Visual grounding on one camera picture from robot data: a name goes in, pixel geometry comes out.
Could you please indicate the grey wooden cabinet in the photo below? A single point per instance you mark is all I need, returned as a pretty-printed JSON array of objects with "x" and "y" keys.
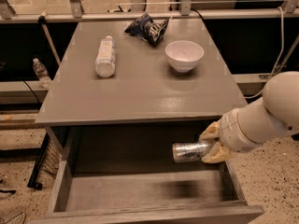
[{"x": 144, "y": 88}]

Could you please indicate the open grey drawer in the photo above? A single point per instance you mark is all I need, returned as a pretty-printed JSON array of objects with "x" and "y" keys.
[{"x": 125, "y": 174}]

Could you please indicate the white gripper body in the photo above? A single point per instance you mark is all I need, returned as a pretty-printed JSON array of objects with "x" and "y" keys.
[{"x": 228, "y": 132}]

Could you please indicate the blue chip bag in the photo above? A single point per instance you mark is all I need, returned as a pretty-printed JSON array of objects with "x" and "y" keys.
[{"x": 145, "y": 28}]

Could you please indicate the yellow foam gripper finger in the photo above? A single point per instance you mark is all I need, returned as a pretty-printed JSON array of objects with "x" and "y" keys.
[
  {"x": 218, "y": 153},
  {"x": 212, "y": 132}
]

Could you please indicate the silver redbull can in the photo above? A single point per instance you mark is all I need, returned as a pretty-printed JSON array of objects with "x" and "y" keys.
[{"x": 187, "y": 152}]

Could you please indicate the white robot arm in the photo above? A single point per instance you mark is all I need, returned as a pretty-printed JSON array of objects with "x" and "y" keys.
[{"x": 275, "y": 114}]

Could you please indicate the wooden stick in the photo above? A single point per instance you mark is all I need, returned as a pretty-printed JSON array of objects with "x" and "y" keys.
[{"x": 42, "y": 21}]

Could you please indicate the white plastic bottle lying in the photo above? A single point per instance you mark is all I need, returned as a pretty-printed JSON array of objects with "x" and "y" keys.
[{"x": 105, "y": 62}]

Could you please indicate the metal rail frame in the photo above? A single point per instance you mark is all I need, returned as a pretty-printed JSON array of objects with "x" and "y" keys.
[{"x": 33, "y": 11}]

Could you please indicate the white bowl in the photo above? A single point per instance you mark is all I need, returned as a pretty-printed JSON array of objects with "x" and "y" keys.
[{"x": 183, "y": 55}]

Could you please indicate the black wire basket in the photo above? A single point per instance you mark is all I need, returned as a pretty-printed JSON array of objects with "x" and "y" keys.
[{"x": 47, "y": 160}]

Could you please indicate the small clear water bottle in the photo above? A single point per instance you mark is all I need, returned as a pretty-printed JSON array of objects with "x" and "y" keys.
[{"x": 42, "y": 73}]

